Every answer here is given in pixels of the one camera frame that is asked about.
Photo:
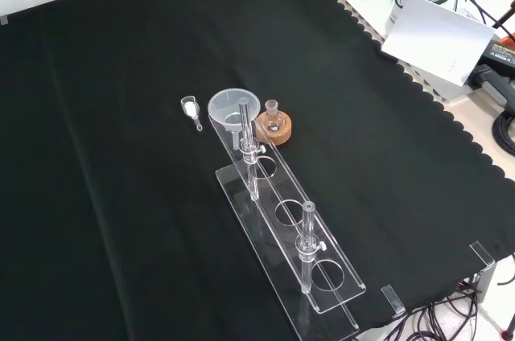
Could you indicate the translucent plastic funnel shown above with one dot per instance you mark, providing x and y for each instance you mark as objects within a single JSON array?
[{"x": 223, "y": 103}]

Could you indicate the clear weighing funnel with powder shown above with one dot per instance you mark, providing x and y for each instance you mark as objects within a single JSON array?
[{"x": 189, "y": 108}]

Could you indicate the clear acrylic funnel stand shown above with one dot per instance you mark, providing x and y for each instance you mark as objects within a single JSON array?
[{"x": 307, "y": 224}]

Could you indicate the small round-bottom glass flask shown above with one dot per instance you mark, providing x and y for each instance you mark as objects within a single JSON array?
[{"x": 273, "y": 116}]

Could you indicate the black table cloth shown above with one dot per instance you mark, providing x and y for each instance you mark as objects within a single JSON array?
[{"x": 120, "y": 156}]

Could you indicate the clear cloth clip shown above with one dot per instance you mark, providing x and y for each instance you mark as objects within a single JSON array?
[
  {"x": 393, "y": 299},
  {"x": 483, "y": 254}
]

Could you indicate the white paper card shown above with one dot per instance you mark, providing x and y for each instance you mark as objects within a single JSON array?
[{"x": 438, "y": 39}]

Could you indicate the black power adapter orange label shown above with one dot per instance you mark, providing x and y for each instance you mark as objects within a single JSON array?
[{"x": 501, "y": 53}]

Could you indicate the grey tape strip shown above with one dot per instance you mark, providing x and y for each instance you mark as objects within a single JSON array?
[{"x": 3, "y": 20}]

